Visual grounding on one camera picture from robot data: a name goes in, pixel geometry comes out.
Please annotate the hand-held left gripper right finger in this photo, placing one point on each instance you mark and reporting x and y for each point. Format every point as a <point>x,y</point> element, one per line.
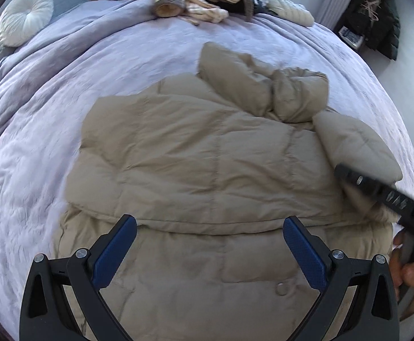
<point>306,255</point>

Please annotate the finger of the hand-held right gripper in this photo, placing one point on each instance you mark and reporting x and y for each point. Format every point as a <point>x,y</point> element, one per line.
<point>370,188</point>

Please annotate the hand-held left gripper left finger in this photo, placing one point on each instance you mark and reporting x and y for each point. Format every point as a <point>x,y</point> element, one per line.
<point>113,252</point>

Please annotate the beige puffer jacket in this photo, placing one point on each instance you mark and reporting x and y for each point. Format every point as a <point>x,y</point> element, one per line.
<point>200,163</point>

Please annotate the lilac plush blanket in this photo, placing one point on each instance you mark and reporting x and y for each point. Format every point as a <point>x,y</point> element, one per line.
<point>50,113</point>

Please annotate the small printed box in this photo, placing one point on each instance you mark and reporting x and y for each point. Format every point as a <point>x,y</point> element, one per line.
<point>350,37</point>

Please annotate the black hanging coat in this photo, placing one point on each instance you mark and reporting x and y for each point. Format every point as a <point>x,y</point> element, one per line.
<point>373,17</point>

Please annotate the white knit garment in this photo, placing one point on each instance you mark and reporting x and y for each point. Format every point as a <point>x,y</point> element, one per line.
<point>290,9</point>

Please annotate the dark knit garment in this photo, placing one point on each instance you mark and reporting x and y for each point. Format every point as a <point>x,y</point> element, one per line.
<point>248,5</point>

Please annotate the white round pleated pillow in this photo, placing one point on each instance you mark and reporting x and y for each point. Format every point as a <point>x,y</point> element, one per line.
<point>24,17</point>

